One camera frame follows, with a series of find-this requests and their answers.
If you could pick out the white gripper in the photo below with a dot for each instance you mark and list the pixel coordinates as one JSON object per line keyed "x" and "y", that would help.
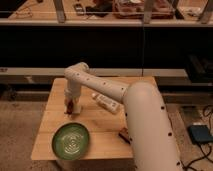
{"x": 71, "y": 95}

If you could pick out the red pepper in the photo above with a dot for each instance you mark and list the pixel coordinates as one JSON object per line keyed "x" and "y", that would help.
{"x": 70, "y": 107}

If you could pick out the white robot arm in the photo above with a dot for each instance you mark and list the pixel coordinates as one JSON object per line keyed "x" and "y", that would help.
{"x": 151, "y": 136}

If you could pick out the white sponge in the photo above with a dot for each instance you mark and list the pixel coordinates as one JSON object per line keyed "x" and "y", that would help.
{"x": 76, "y": 111}

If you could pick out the white tube bottle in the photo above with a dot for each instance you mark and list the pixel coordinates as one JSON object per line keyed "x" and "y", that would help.
{"x": 106, "y": 102}

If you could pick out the green bowl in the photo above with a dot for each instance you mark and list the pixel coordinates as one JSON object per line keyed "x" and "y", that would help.
{"x": 70, "y": 141}

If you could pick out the wooden table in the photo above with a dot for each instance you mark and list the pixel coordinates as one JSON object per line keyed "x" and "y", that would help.
{"x": 102, "y": 125}

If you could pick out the brown rectangular block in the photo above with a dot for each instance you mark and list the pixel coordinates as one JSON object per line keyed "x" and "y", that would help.
{"x": 123, "y": 133}

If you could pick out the black phone on shelf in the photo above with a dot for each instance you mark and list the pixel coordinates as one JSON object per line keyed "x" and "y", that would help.
{"x": 79, "y": 9}

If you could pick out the red tray on shelf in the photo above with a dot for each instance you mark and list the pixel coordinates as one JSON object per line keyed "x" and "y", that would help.
{"x": 134, "y": 9}

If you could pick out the dark blue box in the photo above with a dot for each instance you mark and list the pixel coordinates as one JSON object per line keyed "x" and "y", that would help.
{"x": 200, "y": 134}

